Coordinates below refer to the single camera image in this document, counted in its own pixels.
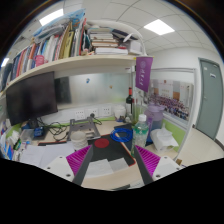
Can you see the group photo poster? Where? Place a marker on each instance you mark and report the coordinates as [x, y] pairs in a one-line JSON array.
[[174, 96]]

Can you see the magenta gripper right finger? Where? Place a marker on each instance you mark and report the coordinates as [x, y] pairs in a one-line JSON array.
[[153, 167]]

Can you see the black computer monitor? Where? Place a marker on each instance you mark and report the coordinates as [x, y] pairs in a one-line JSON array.
[[31, 98]]

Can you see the stack of books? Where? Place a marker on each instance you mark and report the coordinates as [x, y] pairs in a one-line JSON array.
[[114, 41]]

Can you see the purple plastic pitcher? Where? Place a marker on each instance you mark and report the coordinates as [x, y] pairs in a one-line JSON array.
[[154, 114]]

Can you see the grey-green door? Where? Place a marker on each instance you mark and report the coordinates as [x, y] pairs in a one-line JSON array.
[[211, 103]]

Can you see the dark wine bottle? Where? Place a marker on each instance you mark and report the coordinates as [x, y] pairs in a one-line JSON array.
[[129, 101]]

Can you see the row of upright books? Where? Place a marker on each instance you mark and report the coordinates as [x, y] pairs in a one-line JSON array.
[[61, 38]]

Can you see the white paper sheets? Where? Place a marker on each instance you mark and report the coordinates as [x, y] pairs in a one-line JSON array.
[[41, 156]]

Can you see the white wall shelf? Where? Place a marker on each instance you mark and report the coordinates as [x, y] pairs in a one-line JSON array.
[[81, 65]]

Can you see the clear plastic water bottle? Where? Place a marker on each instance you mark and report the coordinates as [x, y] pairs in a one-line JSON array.
[[140, 132]]

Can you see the white jar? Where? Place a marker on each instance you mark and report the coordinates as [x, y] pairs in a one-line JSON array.
[[119, 111]]

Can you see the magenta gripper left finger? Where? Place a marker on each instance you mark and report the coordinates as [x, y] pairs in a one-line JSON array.
[[73, 167]]

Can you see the purple hanging banner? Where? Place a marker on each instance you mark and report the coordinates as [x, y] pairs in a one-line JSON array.
[[143, 70]]

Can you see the black desk mat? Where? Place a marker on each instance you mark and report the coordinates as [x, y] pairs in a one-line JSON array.
[[105, 147]]

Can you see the wall power outlets strip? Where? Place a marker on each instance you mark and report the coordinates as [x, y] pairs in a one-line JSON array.
[[97, 112]]

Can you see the grey laptop stand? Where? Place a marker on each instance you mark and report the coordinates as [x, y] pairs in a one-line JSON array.
[[85, 125]]

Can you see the white paper cup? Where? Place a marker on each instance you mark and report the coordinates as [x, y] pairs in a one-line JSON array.
[[79, 139]]

